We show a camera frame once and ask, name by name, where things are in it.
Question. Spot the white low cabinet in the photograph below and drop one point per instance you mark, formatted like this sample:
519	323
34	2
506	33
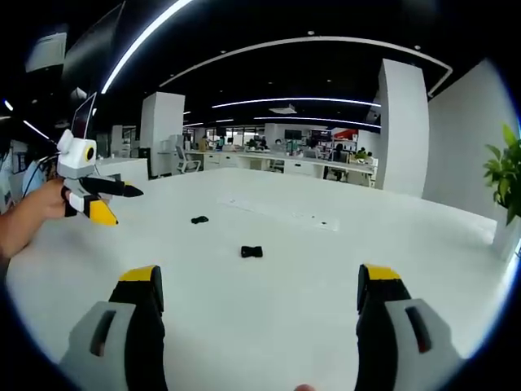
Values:
122	169

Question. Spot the white plant pot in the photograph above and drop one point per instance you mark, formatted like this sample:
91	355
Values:
509	238

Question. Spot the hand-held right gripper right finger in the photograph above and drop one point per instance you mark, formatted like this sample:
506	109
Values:
401	326

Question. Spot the person's left hand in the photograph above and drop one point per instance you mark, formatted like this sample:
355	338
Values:
46	199

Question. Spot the dark wall screen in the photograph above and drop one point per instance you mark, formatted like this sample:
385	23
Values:
293	134

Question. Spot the green potted plant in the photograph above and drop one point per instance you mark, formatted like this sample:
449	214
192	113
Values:
504	171

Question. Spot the black plastic buckle part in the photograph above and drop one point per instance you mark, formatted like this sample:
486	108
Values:
200	220
252	251

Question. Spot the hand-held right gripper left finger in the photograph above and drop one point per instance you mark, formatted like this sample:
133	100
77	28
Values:
122	326

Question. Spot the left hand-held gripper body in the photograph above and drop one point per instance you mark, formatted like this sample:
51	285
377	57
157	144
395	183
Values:
75	156

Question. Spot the tilted monitor screen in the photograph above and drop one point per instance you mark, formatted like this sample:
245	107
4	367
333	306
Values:
83	116

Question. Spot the long white office desk row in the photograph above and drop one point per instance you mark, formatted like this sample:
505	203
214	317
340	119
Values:
260	159

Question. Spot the person's right hand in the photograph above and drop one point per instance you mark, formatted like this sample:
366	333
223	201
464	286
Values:
305	387

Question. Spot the white office chair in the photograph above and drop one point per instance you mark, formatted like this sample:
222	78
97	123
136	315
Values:
188	159

